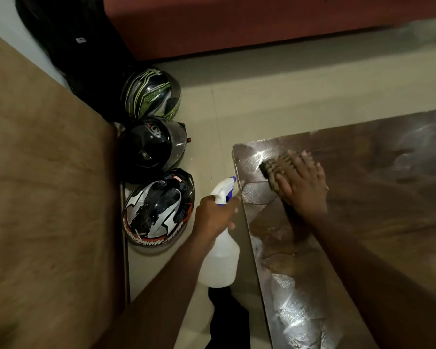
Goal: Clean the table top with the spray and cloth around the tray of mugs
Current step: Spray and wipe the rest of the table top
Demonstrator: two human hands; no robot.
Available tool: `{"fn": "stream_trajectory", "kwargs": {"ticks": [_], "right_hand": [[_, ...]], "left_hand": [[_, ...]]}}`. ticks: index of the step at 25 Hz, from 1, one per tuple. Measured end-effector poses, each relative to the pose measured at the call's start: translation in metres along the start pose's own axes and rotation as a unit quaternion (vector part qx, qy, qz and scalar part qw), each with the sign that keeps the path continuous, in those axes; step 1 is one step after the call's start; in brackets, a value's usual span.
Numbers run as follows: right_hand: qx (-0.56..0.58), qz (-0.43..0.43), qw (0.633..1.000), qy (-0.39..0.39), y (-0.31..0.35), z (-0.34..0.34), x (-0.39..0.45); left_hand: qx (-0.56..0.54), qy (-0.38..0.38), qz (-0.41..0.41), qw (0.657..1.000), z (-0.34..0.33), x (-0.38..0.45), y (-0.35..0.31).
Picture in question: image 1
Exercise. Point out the person's left hand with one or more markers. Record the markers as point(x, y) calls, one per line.
point(212, 218)

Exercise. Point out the person's right hand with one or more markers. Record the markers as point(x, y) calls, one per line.
point(305, 192)

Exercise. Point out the brown checked cloth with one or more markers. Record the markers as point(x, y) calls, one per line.
point(270, 170)

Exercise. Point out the white spray bottle blue nozzle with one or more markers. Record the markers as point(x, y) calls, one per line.
point(219, 265)

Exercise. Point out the person's left forearm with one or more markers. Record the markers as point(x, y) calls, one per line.
point(156, 305)

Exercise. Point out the person's black trousers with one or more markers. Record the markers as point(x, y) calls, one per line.
point(229, 323)

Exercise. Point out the black white red helmet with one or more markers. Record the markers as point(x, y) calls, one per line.
point(160, 207)

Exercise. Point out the glossy black helmet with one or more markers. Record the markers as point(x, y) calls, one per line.
point(149, 145)

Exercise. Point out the green black helmet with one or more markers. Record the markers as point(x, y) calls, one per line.
point(149, 94)

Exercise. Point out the brown wooden panel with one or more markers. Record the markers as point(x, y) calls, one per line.
point(40, 196)

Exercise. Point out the red sofa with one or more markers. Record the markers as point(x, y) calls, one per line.
point(239, 21)

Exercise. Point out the black backpack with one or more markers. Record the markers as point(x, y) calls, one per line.
point(80, 50)

